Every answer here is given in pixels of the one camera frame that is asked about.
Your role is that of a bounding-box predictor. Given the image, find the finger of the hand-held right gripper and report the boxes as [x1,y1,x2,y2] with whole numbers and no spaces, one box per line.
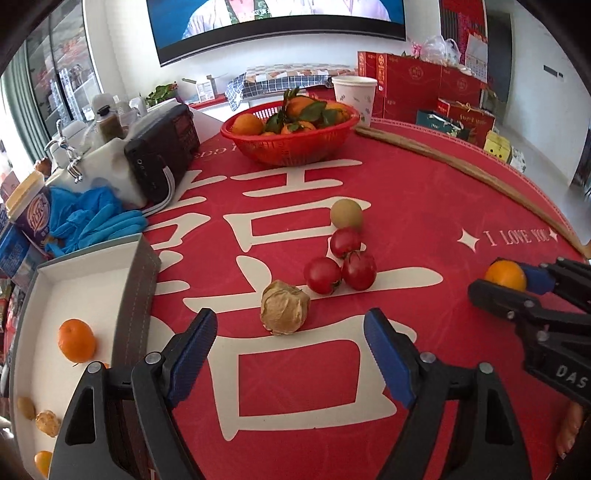
[519,257,591,308]
[467,278,559,335]

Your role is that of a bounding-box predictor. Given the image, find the blue rubber gloves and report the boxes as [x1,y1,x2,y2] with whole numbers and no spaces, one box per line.
[44,186,149,259]

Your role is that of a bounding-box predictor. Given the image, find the dry husk physalis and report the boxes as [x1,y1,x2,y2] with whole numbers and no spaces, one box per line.
[260,280,311,336]
[35,410,62,438]

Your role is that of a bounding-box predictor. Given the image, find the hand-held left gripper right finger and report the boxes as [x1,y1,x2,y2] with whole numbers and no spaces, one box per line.
[363,308,532,480]

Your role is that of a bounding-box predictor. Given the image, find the red wall hanging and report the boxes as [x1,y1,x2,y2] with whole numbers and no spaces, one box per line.
[438,0,488,40]

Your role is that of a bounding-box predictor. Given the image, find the small white carton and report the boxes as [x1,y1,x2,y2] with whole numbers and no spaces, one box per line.
[196,76,218,102]

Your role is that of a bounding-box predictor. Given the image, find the red plastic basket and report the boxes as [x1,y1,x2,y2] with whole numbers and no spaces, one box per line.
[220,100,361,167]

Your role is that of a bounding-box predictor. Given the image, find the blue carton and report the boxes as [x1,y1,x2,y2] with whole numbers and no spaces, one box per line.
[0,222,44,291]

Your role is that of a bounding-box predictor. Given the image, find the plaid cloth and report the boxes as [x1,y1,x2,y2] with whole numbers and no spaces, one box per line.
[226,62,358,112]

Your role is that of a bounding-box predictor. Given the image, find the black portable radio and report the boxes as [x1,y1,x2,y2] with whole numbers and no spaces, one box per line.
[124,104,201,206]

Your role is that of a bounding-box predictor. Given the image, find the grey cardboard box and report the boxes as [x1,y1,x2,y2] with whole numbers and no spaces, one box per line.
[8,232,162,480]

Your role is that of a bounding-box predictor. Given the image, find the person's right hand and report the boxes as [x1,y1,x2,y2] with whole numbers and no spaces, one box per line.
[556,401,585,460]

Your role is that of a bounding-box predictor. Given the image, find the red fruit gift box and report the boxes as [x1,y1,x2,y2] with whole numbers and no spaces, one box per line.
[438,98,496,144]

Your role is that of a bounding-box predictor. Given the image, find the white ceramic jar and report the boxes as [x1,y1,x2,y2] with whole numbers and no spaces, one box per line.
[91,92,116,116]

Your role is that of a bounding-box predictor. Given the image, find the narrow red gift box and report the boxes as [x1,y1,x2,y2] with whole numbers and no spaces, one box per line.
[358,51,380,77]

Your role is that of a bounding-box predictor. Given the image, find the wall television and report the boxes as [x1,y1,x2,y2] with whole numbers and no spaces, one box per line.
[146,0,409,68]

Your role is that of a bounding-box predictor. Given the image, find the brown glass bottle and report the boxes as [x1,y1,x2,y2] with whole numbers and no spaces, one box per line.
[95,105,125,141]

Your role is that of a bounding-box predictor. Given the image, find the green gift bag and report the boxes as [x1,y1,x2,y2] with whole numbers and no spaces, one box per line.
[416,109,472,141]

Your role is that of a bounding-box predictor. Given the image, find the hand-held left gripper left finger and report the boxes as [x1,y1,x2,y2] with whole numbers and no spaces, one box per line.
[48,308,219,480]

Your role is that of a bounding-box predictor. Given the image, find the yellow carton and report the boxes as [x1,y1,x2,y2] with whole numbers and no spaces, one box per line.
[483,130,513,163]

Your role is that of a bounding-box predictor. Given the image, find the wooden back scratcher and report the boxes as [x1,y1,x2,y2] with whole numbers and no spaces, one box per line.
[355,126,591,259]

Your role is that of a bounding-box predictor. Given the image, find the clear plastic bag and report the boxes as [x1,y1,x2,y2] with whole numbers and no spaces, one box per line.
[409,34,462,65]

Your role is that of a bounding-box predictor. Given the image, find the purple cup with yellow lid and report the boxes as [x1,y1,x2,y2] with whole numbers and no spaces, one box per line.
[4,171,54,245]

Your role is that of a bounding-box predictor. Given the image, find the white floral paper cup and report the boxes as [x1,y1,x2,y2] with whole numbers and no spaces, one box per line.
[331,76,378,128]

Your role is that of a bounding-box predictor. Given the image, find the pile of leafy oranges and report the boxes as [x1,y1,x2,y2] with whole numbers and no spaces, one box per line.
[231,88,352,137]

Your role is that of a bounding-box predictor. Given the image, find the green potted plant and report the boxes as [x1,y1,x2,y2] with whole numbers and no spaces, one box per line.
[145,83,180,109]

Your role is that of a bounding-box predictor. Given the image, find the wall calendar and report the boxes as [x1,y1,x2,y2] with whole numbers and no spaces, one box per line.
[464,32,489,84]

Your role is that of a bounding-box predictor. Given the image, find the red cherry tomato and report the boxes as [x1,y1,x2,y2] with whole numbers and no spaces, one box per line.
[304,257,343,295]
[342,250,378,291]
[329,227,362,258]

